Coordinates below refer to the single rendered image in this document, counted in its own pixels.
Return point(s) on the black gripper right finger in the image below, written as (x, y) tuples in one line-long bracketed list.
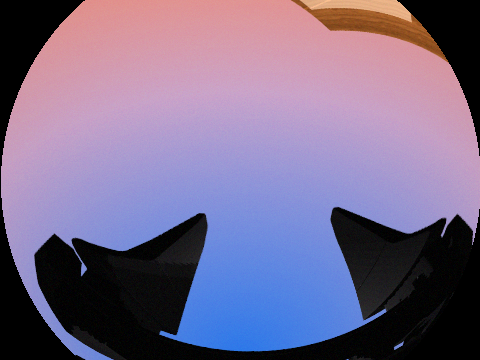
[(378, 257)]

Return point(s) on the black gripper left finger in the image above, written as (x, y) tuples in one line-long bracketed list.
[(157, 275)]

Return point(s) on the light wooden board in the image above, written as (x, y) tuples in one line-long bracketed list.
[(392, 7)]

